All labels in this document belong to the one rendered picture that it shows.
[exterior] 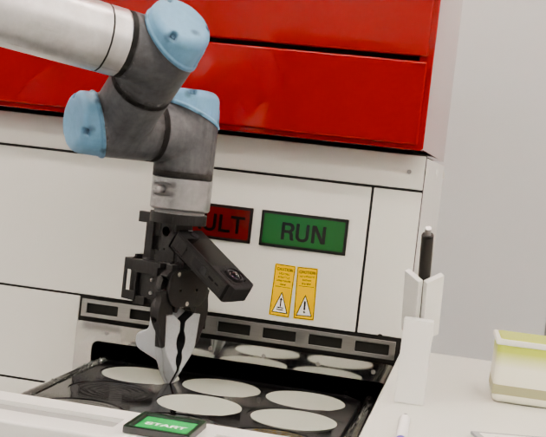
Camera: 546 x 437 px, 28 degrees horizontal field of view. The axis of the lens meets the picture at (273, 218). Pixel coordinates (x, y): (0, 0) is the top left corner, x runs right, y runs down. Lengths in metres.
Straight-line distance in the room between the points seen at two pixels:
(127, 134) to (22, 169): 0.33
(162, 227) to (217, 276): 0.11
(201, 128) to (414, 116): 0.27
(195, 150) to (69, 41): 0.25
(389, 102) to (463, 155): 1.54
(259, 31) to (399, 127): 0.22
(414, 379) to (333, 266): 0.38
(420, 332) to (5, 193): 0.71
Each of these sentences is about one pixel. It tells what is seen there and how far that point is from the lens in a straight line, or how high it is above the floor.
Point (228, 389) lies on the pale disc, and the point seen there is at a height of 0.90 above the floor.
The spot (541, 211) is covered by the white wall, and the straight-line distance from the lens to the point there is 2.92.
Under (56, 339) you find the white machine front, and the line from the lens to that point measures 1.56.
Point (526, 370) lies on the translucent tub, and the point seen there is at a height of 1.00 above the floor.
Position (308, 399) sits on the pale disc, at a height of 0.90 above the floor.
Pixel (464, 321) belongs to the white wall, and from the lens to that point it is 2.94.
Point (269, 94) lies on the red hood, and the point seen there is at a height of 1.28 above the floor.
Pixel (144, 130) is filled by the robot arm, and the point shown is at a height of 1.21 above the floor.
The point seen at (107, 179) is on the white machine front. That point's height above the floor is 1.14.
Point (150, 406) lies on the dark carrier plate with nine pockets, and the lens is 1.25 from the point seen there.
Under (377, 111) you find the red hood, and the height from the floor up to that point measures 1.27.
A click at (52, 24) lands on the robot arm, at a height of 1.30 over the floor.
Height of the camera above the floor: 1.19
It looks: 3 degrees down
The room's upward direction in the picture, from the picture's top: 6 degrees clockwise
